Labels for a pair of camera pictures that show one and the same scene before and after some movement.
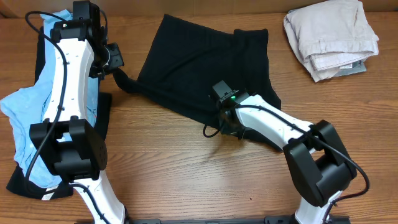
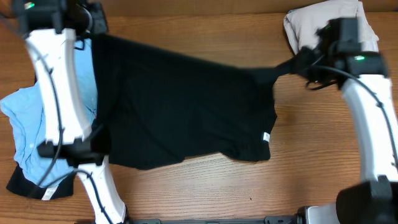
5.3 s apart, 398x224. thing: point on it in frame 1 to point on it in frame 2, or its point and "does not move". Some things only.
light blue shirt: [22, 109] does not move
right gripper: [225, 128] to [301, 66]
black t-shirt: [184, 58] to [157, 107]
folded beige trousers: [328, 35] does not move
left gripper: [117, 60] to [99, 25]
